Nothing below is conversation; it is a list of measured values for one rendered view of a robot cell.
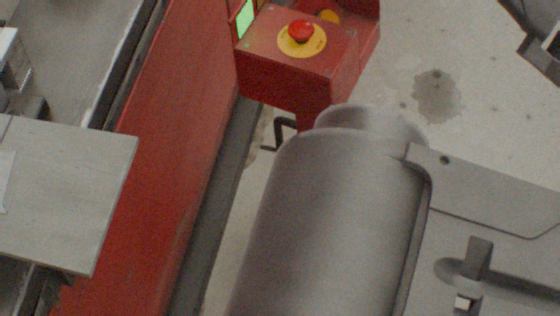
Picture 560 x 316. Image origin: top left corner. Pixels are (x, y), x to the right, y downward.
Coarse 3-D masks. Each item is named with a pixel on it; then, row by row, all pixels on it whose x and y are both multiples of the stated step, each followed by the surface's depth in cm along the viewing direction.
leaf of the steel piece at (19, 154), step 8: (0, 152) 107; (8, 152) 107; (16, 152) 104; (24, 152) 106; (0, 160) 106; (8, 160) 106; (16, 160) 104; (0, 168) 105; (8, 168) 105; (16, 168) 104; (0, 176) 105; (8, 176) 105; (16, 176) 104; (0, 184) 104; (8, 184) 102; (0, 192) 103; (8, 192) 102; (0, 200) 103; (8, 200) 102; (0, 208) 102; (8, 208) 102
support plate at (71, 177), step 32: (0, 128) 109; (32, 128) 108; (64, 128) 108; (32, 160) 106; (64, 160) 106; (96, 160) 105; (128, 160) 105; (32, 192) 103; (64, 192) 103; (96, 192) 103; (0, 224) 101; (32, 224) 101; (64, 224) 101; (96, 224) 101; (32, 256) 99; (64, 256) 99; (96, 256) 99
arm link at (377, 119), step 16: (336, 112) 31; (352, 112) 30; (368, 112) 30; (384, 112) 30; (320, 128) 31; (352, 128) 30; (368, 128) 30; (384, 128) 30; (400, 128) 30; (416, 128) 30
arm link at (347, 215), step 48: (288, 144) 30; (336, 144) 28; (384, 144) 28; (288, 192) 28; (336, 192) 27; (384, 192) 28; (432, 192) 28; (480, 192) 28; (528, 192) 28; (288, 240) 27; (336, 240) 27; (384, 240) 27; (432, 240) 27; (480, 240) 27; (528, 240) 27; (240, 288) 27; (288, 288) 26; (336, 288) 26; (384, 288) 26; (432, 288) 26; (480, 288) 27; (528, 288) 27
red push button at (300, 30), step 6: (294, 24) 140; (300, 24) 139; (306, 24) 139; (312, 24) 140; (288, 30) 139; (294, 30) 139; (300, 30) 139; (306, 30) 139; (312, 30) 139; (294, 36) 139; (300, 36) 138; (306, 36) 139; (300, 42) 141; (306, 42) 141
